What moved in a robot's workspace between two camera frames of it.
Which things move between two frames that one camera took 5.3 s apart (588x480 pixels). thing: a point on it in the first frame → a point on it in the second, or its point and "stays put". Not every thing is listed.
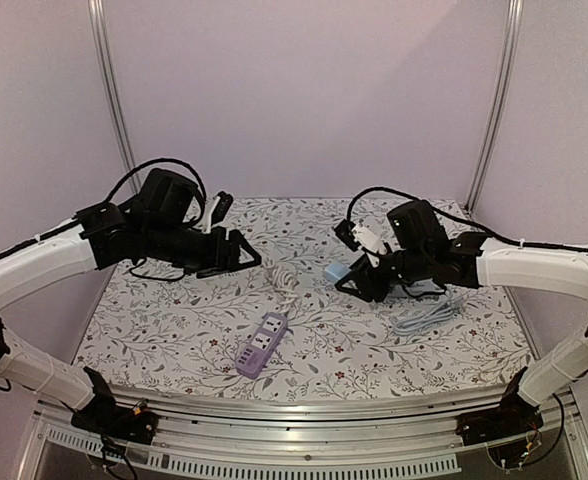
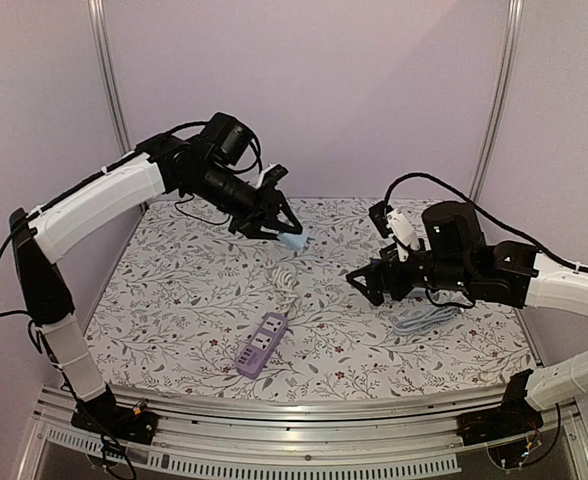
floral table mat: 295,319 stays put
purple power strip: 262,345 stays put
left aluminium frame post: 103,34 stays put
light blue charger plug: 333,272 → 294,241
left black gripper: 222,262 → 264,212
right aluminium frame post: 502,97 stays put
